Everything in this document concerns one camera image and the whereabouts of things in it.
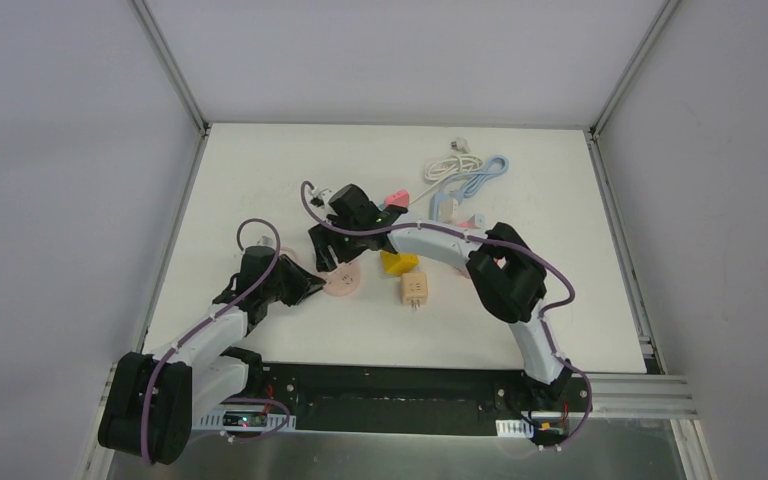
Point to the white flat plug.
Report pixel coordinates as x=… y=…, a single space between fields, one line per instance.
x=448 y=209

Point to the white USB charger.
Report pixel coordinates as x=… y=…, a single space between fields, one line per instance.
x=479 y=221

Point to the round pink socket base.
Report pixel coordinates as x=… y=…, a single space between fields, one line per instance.
x=343 y=280

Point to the pink plug adapter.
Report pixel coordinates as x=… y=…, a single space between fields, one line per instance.
x=400 y=198

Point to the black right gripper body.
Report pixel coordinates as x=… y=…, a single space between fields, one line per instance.
x=325 y=245

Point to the beige cube socket adapter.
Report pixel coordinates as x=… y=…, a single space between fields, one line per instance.
x=414 y=289

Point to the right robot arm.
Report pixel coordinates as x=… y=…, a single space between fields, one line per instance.
x=513 y=284

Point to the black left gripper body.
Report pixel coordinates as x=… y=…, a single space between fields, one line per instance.
x=288 y=283

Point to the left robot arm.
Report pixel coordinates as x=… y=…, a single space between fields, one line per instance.
x=156 y=398

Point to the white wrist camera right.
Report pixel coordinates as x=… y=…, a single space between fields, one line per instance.
x=320 y=197

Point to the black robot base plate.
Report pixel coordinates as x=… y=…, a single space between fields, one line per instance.
x=399 y=400

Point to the yellow cube socket adapter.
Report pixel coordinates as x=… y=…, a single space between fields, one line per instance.
x=398 y=264

